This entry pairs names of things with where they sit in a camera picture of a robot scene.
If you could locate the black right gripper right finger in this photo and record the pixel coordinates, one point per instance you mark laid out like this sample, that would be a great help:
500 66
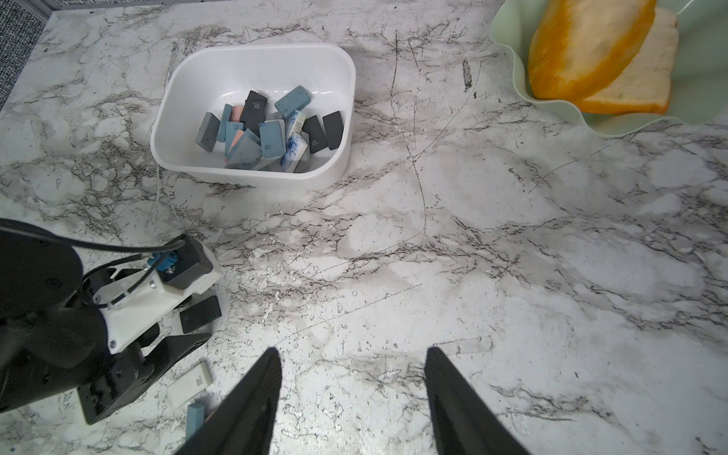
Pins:
461 422

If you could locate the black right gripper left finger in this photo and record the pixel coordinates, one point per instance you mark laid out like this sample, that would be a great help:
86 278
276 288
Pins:
245 420

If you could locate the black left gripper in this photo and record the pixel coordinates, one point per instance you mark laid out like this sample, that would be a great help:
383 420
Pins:
130 374

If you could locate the teal eraser bottom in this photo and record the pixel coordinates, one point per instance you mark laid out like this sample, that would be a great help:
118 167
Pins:
195 419

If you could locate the teal eraser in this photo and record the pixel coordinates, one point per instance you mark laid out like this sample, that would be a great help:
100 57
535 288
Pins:
273 139
195 419
295 100
224 120

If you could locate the black eraser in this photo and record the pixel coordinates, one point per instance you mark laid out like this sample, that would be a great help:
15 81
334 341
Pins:
333 127
316 137
254 112
200 314

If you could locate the grey eraser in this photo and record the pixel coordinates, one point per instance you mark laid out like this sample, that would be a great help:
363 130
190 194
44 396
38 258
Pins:
245 154
206 136

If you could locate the pink eraser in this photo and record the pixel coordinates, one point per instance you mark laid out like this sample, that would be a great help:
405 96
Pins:
233 139
236 113

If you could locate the blue white eraser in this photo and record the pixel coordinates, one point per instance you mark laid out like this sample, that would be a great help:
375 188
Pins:
296 150
294 124

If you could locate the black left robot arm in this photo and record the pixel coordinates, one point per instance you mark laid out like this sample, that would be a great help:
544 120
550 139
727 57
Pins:
95 331

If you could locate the white eraser lower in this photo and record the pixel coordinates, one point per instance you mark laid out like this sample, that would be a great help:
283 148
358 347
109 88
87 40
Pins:
186 387

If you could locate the white storage box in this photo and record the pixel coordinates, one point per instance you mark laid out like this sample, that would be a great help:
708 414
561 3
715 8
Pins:
270 116

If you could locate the bread pieces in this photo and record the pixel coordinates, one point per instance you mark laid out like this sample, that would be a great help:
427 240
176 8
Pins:
605 57

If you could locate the green scalloped plate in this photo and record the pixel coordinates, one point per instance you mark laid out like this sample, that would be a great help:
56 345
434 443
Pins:
698 79

